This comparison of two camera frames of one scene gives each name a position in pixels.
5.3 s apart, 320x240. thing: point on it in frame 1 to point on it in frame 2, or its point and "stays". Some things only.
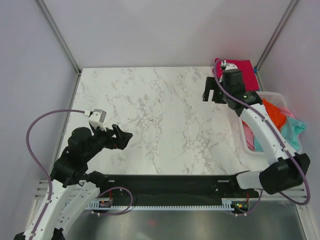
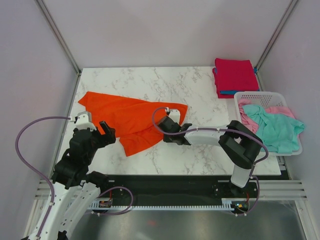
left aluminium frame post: [58, 34] stays
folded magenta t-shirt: [249, 75] stays
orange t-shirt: [278, 118] to [135, 122]
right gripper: [211, 83] to [166, 138]
